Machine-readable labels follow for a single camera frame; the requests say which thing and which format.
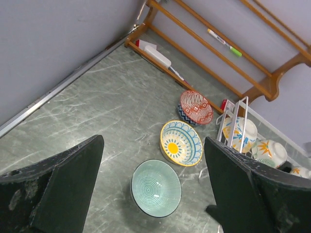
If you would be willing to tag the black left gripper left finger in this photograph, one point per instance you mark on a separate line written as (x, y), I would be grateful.
(52, 195)

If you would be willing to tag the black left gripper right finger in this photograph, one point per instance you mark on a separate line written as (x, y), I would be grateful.
(252, 197)

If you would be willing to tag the orange floral bowl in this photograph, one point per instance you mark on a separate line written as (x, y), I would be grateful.
(301, 172)
(269, 152)
(250, 134)

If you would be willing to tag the plain light teal bowl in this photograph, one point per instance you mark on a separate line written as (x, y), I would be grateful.
(156, 188)

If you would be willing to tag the red patterned bowl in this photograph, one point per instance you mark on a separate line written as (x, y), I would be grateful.
(194, 108)

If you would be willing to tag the wooden shelf rack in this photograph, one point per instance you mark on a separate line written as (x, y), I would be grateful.
(274, 37)

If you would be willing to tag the blue yellow patterned bowl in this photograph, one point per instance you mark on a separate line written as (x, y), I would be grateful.
(180, 144)

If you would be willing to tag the small red white card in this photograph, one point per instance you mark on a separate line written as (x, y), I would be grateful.
(227, 105)

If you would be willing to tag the pink white pen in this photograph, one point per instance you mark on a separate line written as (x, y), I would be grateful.
(176, 73)

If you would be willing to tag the green white pen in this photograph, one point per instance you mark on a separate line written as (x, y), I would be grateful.
(222, 41)

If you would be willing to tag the white red box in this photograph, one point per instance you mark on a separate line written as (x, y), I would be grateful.
(151, 49)

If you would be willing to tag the white wire dish rack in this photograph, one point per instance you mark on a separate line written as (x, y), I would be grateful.
(266, 131)

